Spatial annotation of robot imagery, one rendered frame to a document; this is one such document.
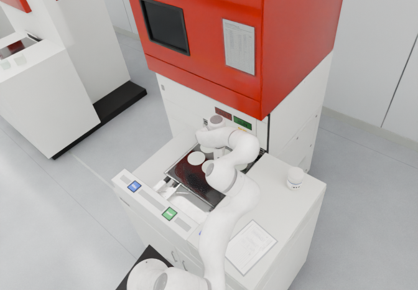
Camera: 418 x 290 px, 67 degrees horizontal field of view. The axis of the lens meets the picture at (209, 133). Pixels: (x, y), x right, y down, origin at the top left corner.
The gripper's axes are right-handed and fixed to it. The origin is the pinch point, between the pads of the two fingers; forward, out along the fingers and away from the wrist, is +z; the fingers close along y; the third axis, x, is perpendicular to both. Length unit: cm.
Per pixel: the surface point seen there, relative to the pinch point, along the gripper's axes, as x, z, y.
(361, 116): 110, 78, -126
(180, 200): -18.7, 4.0, 23.5
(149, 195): -32.4, -3.6, 26.7
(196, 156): -14.8, 2.0, -4.5
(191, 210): -11.4, 4.0, 28.6
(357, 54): 95, 17, -135
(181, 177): -20.6, 2.1, 10.8
